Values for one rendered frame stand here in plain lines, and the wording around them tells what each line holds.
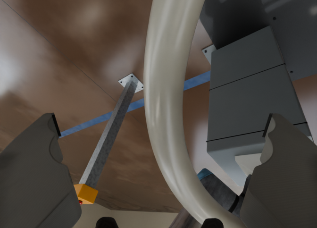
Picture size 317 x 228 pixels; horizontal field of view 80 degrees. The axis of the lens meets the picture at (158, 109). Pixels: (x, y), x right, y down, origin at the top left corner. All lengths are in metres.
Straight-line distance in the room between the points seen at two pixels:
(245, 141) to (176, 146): 0.74
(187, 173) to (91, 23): 1.56
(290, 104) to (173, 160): 0.82
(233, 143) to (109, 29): 1.22
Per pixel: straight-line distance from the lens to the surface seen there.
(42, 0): 1.82
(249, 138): 0.89
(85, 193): 1.32
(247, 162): 0.91
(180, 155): 0.17
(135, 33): 1.56
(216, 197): 0.85
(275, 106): 0.95
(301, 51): 1.64
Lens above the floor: 1.31
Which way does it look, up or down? 40 degrees down
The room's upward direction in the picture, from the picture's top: 165 degrees counter-clockwise
